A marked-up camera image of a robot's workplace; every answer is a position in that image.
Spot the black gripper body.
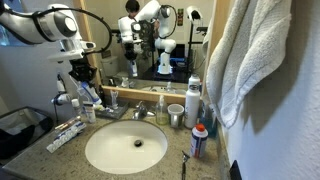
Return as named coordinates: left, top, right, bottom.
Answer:
left=68, top=58, right=98, bottom=83

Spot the blue and white tube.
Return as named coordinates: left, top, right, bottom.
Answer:
left=80, top=81, right=103, bottom=106

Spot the chrome faucet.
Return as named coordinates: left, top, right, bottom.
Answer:
left=131, top=100, right=157, bottom=121

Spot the gold lipstick tube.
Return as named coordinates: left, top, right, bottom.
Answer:
left=54, top=115, right=82, bottom=129

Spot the small black bottle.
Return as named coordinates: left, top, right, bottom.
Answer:
left=97, top=84, right=105, bottom=105

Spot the small white bottle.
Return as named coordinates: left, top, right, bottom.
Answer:
left=82, top=100, right=97, bottom=125

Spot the purple-printed pill blister pack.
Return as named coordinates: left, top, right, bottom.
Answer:
left=63, top=120, right=87, bottom=135

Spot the wood-framed mirror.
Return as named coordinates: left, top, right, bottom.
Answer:
left=72, top=0, right=232, bottom=107

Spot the white pill blister pack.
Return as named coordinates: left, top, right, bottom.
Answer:
left=45, top=127, right=80, bottom=154

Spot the black trash bin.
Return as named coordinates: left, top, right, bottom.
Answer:
left=0, top=106, right=55, bottom=161

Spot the white oval sink basin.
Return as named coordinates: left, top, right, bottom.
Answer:
left=84, top=119, right=169, bottom=175

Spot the clear pump soap bottle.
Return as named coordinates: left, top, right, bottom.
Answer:
left=155, top=94, right=170, bottom=127

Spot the white mug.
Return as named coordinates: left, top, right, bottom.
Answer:
left=166, top=103, right=186, bottom=129

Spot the tall white spray bottle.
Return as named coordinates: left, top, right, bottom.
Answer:
left=183, top=73, right=202, bottom=130

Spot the red-capped shaving cream can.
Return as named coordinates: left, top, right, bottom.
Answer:
left=189, top=123, right=210, bottom=160

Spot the blue liquid bottle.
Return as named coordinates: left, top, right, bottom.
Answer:
left=199, top=99, right=220, bottom=140

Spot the black razor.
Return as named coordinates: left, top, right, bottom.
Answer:
left=180, top=150, right=191, bottom=180

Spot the white hanging towel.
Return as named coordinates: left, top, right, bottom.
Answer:
left=204, top=0, right=293, bottom=130

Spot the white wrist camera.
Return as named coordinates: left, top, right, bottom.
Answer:
left=47, top=39, right=97, bottom=63

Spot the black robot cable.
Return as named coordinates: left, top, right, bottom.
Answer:
left=31, top=6, right=114, bottom=56

